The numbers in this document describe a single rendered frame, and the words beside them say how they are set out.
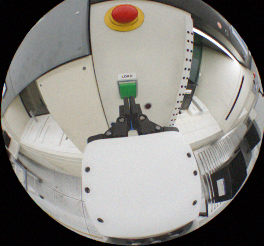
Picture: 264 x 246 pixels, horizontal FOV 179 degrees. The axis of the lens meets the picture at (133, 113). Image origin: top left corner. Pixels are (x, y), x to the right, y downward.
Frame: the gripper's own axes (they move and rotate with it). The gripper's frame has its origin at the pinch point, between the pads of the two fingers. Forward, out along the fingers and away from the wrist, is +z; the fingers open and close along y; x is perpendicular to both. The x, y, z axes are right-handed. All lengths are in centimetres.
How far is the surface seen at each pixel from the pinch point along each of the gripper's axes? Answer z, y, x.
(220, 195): -39, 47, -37
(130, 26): 7.0, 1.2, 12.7
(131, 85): 5.5, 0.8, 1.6
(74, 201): -38, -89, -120
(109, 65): 7.1, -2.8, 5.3
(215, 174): -20, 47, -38
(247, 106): 13, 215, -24
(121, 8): 4.2, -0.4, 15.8
